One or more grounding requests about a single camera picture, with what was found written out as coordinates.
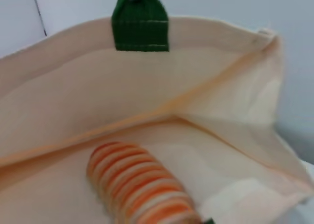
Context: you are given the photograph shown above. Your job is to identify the orange striped long bread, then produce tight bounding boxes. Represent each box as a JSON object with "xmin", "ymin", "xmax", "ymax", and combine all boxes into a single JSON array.
[{"xmin": 85, "ymin": 141, "xmax": 204, "ymax": 224}]

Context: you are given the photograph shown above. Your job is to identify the cream tote bag green handles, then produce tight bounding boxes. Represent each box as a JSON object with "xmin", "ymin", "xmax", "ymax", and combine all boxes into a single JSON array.
[{"xmin": 0, "ymin": 0, "xmax": 314, "ymax": 224}]

